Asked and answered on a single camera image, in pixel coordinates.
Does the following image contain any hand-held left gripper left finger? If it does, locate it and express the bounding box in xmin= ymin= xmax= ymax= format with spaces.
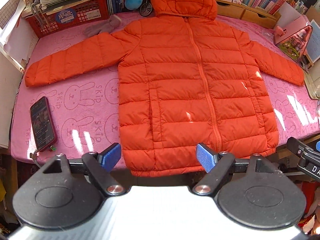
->
xmin=34 ymin=142 xmax=126 ymax=197

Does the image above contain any white grid-lined board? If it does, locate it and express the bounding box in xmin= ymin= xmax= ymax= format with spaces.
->
xmin=0 ymin=0 xmax=24 ymax=29

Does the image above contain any orange hooded puffer jacket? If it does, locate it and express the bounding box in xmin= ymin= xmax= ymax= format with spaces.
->
xmin=24 ymin=0 xmax=305 ymax=177

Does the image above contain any pink miniature house kit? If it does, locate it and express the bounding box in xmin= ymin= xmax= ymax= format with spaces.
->
xmin=273 ymin=14 xmax=313 ymax=63

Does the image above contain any black miniature bicycle model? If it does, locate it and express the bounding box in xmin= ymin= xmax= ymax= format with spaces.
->
xmin=139 ymin=0 xmax=153 ymax=18

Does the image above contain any red plastic crate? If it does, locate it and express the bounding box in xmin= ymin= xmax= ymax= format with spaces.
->
xmin=25 ymin=0 xmax=110 ymax=38

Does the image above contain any smartphone with dark red case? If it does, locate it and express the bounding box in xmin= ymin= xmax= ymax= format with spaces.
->
xmin=30 ymin=96 xmax=58 ymax=152

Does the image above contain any pink rabbit-print mat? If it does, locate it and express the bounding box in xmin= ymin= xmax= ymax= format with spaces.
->
xmin=10 ymin=11 xmax=320 ymax=170

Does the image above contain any blue round plush ball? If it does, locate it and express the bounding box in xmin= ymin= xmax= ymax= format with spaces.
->
xmin=125 ymin=0 xmax=143 ymax=9

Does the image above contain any grey knitted glove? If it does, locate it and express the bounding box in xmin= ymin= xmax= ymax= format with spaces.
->
xmin=84 ymin=14 xmax=123 ymax=37

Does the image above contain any wooden desktop drawer unit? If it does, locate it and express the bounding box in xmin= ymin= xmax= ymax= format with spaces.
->
xmin=214 ymin=0 xmax=282 ymax=29

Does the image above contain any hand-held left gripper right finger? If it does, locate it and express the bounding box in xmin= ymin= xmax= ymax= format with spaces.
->
xmin=193 ymin=143 xmax=286 ymax=196

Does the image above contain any small white easel board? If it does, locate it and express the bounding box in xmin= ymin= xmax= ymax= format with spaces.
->
xmin=305 ymin=19 xmax=320 ymax=68

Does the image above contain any white side panel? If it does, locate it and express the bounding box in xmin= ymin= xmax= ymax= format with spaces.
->
xmin=0 ymin=17 xmax=39 ymax=148

